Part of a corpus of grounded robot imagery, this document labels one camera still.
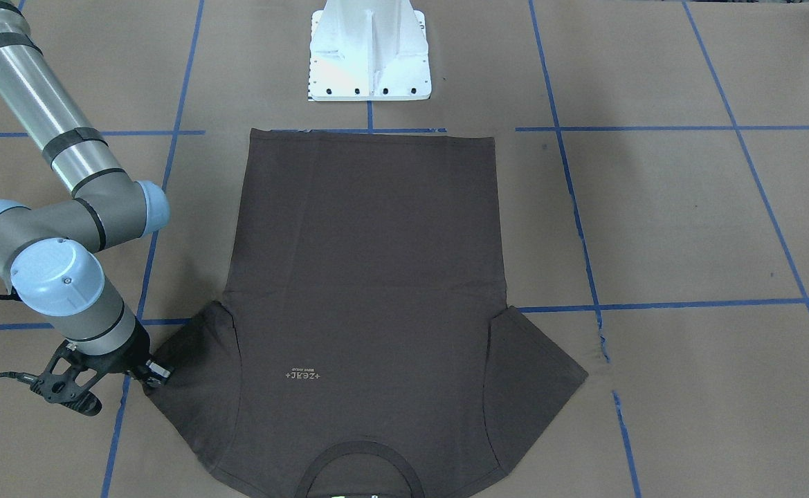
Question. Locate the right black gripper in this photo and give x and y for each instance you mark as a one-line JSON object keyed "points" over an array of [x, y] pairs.
{"points": [[126, 355]]}

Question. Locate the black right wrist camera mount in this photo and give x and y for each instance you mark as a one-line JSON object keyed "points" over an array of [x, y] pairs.
{"points": [[67, 380]]}

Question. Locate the dark brown t-shirt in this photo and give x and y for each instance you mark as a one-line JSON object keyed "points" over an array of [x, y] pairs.
{"points": [[364, 345]]}

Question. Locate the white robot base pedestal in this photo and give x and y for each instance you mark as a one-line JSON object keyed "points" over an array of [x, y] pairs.
{"points": [[368, 51]]}

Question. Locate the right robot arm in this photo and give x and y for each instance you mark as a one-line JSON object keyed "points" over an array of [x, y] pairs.
{"points": [[48, 254]]}

